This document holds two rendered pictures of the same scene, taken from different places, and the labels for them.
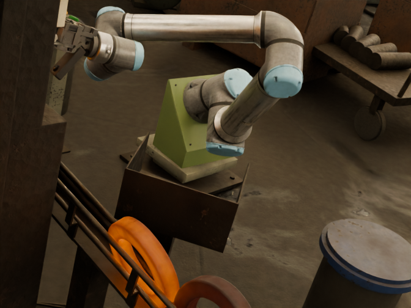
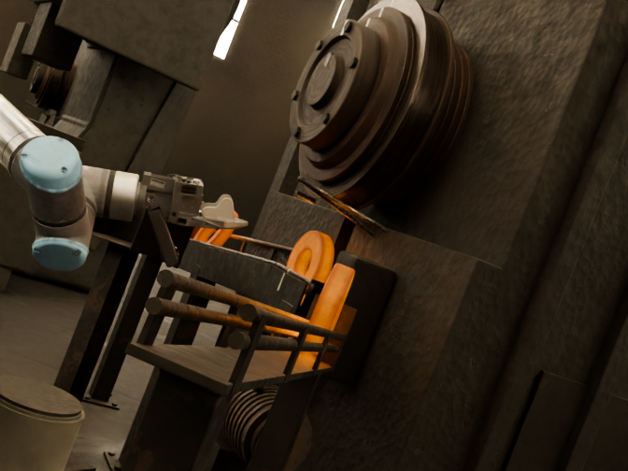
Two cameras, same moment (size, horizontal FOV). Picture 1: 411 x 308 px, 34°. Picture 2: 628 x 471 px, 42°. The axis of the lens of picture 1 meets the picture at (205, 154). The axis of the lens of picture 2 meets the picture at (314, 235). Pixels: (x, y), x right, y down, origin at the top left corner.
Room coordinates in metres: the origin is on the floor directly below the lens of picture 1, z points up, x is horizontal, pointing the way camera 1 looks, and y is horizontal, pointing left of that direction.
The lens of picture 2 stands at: (3.07, 1.38, 0.82)
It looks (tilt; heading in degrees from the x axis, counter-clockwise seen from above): 1 degrees down; 206
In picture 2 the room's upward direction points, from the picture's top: 21 degrees clockwise
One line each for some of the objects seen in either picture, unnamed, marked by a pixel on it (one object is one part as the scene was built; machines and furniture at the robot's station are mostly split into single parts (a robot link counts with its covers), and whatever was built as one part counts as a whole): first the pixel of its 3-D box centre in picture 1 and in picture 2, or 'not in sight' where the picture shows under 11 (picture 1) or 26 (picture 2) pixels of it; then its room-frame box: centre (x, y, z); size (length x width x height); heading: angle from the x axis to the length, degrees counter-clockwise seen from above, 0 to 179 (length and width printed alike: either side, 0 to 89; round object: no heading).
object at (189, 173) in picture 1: (187, 152); not in sight; (2.58, 0.08, 0.10); 0.32 x 0.32 x 0.04; 53
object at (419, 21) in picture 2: not in sight; (368, 102); (1.47, 0.61, 1.11); 0.47 x 0.06 x 0.47; 52
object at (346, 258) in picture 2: not in sight; (348, 318); (1.61, 0.80, 0.68); 0.11 x 0.08 x 0.24; 142
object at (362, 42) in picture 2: not in sight; (331, 84); (1.55, 0.54, 1.11); 0.28 x 0.06 x 0.28; 52
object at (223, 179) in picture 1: (184, 164); not in sight; (2.58, 0.08, 0.04); 0.40 x 0.40 x 0.08; 53
